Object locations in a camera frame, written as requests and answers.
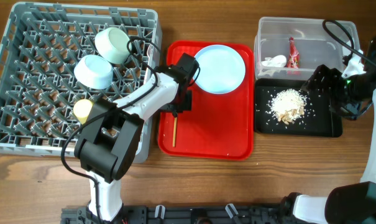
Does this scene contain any white tissue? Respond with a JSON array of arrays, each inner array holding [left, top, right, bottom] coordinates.
[[261, 55, 287, 68]]

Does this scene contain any black plastic tray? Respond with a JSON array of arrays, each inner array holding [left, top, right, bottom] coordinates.
[[254, 78, 342, 138]]

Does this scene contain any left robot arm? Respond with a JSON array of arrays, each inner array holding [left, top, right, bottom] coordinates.
[[74, 54, 199, 223]]

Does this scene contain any yellow plastic cup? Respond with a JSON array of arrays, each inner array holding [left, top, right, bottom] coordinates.
[[73, 99, 93, 124]]

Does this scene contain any light blue bowl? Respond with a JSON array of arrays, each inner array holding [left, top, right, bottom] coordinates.
[[74, 55, 113, 90]]

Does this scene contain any red plastic tray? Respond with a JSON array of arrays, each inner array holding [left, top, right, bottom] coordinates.
[[157, 43, 254, 160]]

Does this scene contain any food scraps and rice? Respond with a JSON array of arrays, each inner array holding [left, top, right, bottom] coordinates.
[[265, 88, 314, 126]]

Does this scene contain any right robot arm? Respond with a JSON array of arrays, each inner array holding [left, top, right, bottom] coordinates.
[[278, 37, 376, 223]]

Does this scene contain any clear plastic bin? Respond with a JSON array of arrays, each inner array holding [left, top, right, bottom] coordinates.
[[254, 17, 350, 80]]

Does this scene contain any wooden chopstick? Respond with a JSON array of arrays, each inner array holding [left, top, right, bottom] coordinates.
[[172, 116, 178, 147]]

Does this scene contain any red snack wrapper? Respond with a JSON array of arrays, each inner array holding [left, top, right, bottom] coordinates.
[[287, 37, 300, 68]]

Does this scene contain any light blue round plate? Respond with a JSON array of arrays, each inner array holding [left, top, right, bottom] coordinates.
[[194, 44, 246, 95]]

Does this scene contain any green bowl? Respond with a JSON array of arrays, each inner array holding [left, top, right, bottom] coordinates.
[[94, 27, 131, 64]]

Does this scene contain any grey plastic dishwasher rack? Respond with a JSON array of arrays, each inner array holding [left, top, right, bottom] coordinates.
[[0, 2, 162, 156]]

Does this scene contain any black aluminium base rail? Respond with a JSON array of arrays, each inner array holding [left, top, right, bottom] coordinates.
[[60, 203, 300, 224]]

